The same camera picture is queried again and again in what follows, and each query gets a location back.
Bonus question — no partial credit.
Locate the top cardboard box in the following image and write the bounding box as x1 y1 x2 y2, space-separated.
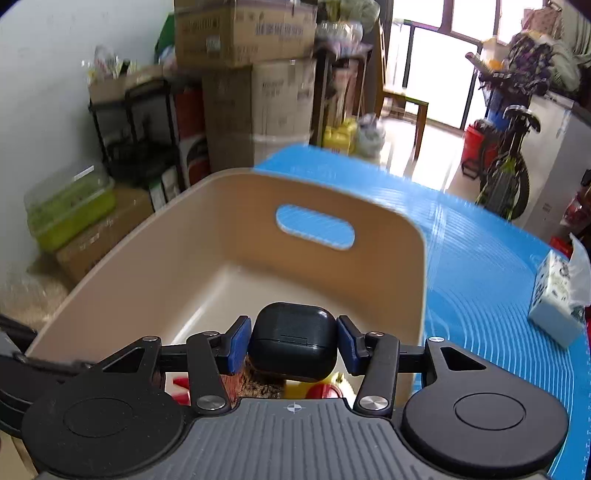
174 1 318 70

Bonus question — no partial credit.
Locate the black earbuds case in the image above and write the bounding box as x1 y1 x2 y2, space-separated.
247 302 338 382

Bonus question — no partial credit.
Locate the blue silicone mat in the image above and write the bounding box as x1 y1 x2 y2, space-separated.
257 147 590 479

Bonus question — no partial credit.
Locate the beige plastic storage bin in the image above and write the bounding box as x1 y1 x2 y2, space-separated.
27 169 426 363

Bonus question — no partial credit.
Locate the yellow toy launcher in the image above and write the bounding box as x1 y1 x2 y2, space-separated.
281 372 356 404

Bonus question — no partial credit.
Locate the red figurine toy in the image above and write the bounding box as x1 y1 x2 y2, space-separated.
165 375 191 406

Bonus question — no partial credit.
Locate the white freezer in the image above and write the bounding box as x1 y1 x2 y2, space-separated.
514 93 591 242

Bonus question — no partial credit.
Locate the green lidded container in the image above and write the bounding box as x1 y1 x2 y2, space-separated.
24 163 116 253

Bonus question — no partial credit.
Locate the wooden chair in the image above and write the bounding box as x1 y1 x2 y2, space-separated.
374 20 429 161

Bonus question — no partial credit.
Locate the large stacked cardboard box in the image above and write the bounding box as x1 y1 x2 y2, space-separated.
202 59 317 172

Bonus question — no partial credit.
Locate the white tissue box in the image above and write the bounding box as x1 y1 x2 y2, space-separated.
528 233 590 349

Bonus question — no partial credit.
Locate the floor cardboard box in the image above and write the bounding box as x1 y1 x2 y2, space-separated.
55 186 153 283

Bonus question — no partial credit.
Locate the black metal rack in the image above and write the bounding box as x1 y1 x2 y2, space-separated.
88 77 211 201

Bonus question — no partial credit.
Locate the glitter top black box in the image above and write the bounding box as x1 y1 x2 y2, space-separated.
221 356 286 406

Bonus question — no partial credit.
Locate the green bicycle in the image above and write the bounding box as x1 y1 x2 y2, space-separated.
466 52 543 222

